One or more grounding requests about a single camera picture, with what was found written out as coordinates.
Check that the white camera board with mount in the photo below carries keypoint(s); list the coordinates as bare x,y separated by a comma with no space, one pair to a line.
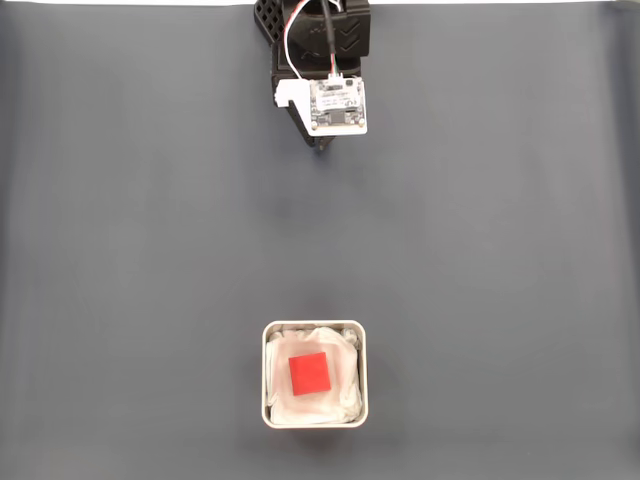
340,104

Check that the square metal box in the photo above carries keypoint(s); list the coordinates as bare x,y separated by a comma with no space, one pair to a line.
263,380

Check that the white tissue paper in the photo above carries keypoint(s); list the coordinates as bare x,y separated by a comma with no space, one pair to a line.
320,411

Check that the dark table mat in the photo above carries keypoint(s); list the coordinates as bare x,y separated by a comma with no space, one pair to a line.
150,250

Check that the red cube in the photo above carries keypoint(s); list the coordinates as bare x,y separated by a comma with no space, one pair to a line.
310,374

